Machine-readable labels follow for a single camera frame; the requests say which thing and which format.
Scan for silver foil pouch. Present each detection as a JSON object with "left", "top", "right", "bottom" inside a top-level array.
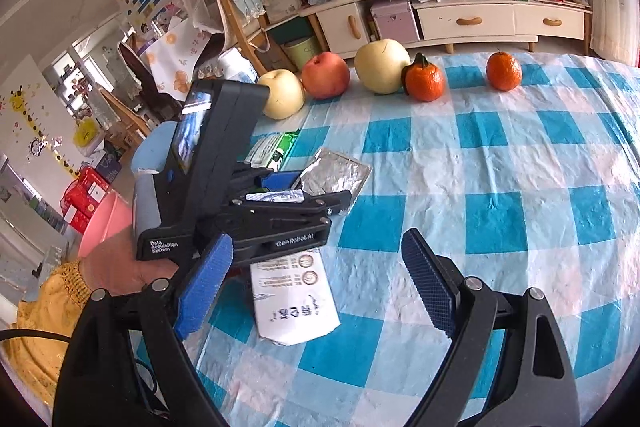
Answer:
[{"left": 299, "top": 148, "right": 373, "bottom": 214}]

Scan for blue checked tablecloth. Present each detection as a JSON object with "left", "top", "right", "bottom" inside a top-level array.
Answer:
[{"left": 190, "top": 52, "right": 640, "bottom": 427}]

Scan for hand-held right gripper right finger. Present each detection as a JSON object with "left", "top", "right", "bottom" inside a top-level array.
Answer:
[{"left": 400, "top": 228, "right": 583, "bottom": 427}]

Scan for green bucket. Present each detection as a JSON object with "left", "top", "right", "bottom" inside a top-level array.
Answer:
[{"left": 280, "top": 36, "right": 321, "bottom": 70}]

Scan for black cable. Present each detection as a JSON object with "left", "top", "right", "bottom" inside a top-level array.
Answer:
[{"left": 0, "top": 328, "right": 76, "bottom": 343}]

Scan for green packet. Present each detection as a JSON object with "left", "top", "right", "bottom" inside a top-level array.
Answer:
[{"left": 270, "top": 130, "right": 301, "bottom": 172}]

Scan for white bag with orange print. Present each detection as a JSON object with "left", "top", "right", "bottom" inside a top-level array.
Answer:
[{"left": 142, "top": 14, "right": 221, "bottom": 100}]

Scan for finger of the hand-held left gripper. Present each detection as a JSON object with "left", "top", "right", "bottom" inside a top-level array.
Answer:
[
  {"left": 231, "top": 162, "right": 307, "bottom": 195},
  {"left": 232, "top": 189, "right": 353, "bottom": 220}
]

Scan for white bottle blue label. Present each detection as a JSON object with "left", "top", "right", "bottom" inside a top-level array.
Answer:
[{"left": 217, "top": 48, "right": 258, "bottom": 82}]

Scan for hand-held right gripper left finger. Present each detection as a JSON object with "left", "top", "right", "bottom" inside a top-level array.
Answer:
[{"left": 52, "top": 234, "right": 236, "bottom": 427}]

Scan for person's left forearm yellow sleeve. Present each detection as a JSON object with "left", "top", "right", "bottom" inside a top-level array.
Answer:
[{"left": 2, "top": 257, "right": 93, "bottom": 408}]

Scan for small yellow pear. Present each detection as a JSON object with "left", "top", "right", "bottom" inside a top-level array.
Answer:
[{"left": 256, "top": 69, "right": 306, "bottom": 120}]

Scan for white packet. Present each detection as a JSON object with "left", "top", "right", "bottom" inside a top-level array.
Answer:
[{"left": 247, "top": 134, "right": 281, "bottom": 168}]

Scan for person's left hand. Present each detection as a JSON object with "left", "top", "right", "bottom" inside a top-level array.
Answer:
[{"left": 79, "top": 224, "right": 178, "bottom": 298}]

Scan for mandarin with green leaf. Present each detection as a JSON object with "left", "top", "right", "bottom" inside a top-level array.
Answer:
[{"left": 401, "top": 53, "right": 446, "bottom": 102}]

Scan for light blue bin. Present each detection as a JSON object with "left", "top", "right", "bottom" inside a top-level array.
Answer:
[{"left": 131, "top": 122, "right": 177, "bottom": 233}]

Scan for dark chair back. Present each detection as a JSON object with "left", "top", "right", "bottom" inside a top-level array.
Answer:
[{"left": 117, "top": 39, "right": 183, "bottom": 118}]

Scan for large yellow pear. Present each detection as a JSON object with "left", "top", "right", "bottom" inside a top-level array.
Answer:
[{"left": 354, "top": 38, "right": 412, "bottom": 95}]

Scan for red cartons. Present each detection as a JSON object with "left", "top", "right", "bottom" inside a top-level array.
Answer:
[{"left": 60, "top": 167, "right": 113, "bottom": 233}]

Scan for plain orange mandarin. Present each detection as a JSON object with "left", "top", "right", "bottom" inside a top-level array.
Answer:
[{"left": 486, "top": 51, "right": 522, "bottom": 92}]

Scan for pink plastic basin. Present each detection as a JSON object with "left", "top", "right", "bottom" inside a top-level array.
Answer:
[{"left": 77, "top": 192, "right": 137, "bottom": 260}]

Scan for pink box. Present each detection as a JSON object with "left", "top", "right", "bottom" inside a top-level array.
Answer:
[{"left": 370, "top": 0, "right": 421, "bottom": 45}]

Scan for red apple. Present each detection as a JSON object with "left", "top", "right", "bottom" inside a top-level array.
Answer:
[{"left": 301, "top": 52, "right": 351, "bottom": 100}]

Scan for cream cabinet with wooden handles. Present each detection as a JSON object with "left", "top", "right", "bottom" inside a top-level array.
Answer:
[{"left": 299, "top": 0, "right": 593, "bottom": 55}]

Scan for wooden chair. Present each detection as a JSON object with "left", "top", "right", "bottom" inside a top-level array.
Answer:
[{"left": 210, "top": 0, "right": 273, "bottom": 78}]

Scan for yellow plastic object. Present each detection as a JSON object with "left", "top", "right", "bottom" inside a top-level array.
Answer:
[{"left": 74, "top": 116, "right": 103, "bottom": 148}]

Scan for white dark blue milk carton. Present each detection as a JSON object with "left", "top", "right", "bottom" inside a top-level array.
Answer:
[{"left": 249, "top": 247, "right": 342, "bottom": 347}]

